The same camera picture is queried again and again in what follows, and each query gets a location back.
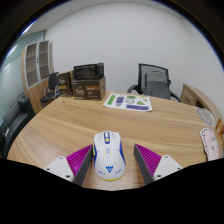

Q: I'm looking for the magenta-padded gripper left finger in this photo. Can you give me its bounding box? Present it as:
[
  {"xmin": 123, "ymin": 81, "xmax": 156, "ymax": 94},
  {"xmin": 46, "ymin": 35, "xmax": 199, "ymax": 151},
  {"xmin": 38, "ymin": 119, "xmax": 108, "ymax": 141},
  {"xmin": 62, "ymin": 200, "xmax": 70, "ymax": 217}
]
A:
[{"xmin": 43, "ymin": 143, "xmax": 94, "ymax": 187}]

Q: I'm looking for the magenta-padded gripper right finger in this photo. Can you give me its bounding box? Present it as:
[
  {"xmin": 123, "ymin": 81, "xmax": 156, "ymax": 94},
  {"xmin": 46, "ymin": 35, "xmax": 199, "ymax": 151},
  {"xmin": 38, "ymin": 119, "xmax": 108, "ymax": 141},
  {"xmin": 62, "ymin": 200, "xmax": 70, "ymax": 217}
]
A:
[{"xmin": 133, "ymin": 143, "xmax": 184, "ymax": 185}]

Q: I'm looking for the white blue yellow computer mouse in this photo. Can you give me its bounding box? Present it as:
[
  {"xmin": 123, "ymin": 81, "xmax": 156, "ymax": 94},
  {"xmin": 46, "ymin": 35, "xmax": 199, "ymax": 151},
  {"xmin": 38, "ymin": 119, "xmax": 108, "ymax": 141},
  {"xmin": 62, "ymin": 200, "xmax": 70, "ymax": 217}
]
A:
[{"xmin": 92, "ymin": 130, "xmax": 127, "ymax": 182}]

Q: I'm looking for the black leather sofa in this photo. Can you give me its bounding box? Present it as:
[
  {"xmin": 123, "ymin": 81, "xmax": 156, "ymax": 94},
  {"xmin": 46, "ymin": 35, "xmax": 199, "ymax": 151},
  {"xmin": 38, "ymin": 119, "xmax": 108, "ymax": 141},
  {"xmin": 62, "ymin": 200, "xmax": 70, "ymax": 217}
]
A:
[{"xmin": 0, "ymin": 96, "xmax": 36, "ymax": 158}]

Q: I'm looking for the printed sticker sheet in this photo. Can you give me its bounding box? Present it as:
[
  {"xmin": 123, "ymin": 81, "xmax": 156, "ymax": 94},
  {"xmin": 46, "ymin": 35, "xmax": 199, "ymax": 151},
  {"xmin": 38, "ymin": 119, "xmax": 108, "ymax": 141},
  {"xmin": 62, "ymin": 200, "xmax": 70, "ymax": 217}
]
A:
[{"xmin": 102, "ymin": 92, "xmax": 153, "ymax": 113}]

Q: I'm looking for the wooden side desk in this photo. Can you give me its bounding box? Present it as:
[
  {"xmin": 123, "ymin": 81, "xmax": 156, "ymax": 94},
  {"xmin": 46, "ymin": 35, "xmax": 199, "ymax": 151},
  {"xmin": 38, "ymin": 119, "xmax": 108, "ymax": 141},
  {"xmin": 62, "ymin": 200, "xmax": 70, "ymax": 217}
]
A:
[{"xmin": 180, "ymin": 83, "xmax": 224, "ymax": 124}]

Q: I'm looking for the wooden shelf cabinet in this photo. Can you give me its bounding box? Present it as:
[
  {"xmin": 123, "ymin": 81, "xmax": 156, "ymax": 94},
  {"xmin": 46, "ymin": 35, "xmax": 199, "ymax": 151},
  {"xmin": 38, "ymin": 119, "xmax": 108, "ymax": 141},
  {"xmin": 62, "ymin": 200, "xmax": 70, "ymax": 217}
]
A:
[{"xmin": 20, "ymin": 39, "xmax": 54, "ymax": 114}]

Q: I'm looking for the grey backpack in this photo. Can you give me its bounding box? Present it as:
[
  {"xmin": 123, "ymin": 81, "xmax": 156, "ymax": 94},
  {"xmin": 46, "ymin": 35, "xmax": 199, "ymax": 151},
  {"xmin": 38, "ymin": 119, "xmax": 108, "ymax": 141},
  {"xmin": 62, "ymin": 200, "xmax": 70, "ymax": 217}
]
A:
[{"xmin": 143, "ymin": 70, "xmax": 172, "ymax": 100}]

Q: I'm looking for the large brown cardboard box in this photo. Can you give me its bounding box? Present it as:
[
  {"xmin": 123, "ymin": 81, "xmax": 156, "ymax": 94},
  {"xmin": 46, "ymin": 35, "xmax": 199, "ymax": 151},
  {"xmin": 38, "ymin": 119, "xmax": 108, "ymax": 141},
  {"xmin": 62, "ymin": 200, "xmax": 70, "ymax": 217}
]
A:
[{"xmin": 71, "ymin": 76, "xmax": 107, "ymax": 102}]

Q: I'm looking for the small upright brown cardboard box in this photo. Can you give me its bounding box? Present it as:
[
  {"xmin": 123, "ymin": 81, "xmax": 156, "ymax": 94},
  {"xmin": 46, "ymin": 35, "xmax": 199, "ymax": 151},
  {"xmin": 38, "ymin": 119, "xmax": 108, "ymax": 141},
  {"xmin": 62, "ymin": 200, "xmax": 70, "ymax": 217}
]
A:
[{"xmin": 57, "ymin": 70, "xmax": 74, "ymax": 98}]

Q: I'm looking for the black visitor chair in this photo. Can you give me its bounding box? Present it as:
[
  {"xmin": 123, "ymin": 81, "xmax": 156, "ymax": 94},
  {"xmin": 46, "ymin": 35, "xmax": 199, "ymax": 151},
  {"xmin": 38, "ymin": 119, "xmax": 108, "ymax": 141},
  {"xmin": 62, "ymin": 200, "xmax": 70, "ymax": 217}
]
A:
[{"xmin": 39, "ymin": 71, "xmax": 61, "ymax": 108}]

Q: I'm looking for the black mesh office chair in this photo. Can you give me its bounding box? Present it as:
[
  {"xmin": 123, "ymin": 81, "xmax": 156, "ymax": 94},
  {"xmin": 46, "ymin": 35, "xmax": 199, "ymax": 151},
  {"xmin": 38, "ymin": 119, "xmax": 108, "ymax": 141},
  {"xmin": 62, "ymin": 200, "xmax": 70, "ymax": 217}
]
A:
[{"xmin": 126, "ymin": 63, "xmax": 182, "ymax": 103}]

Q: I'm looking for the black product box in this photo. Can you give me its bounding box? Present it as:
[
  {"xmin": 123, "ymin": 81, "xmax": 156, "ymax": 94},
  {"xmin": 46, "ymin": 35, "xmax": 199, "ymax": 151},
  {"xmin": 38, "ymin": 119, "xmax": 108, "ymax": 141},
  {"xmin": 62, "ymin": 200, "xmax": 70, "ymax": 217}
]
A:
[{"xmin": 73, "ymin": 62, "xmax": 105, "ymax": 81}]

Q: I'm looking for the ceiling light strip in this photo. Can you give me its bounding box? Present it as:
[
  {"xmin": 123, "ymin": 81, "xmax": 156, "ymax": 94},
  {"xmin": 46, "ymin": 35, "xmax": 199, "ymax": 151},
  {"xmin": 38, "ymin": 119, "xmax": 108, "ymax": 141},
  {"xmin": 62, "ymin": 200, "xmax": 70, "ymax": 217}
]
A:
[{"xmin": 21, "ymin": 19, "xmax": 37, "ymax": 36}]

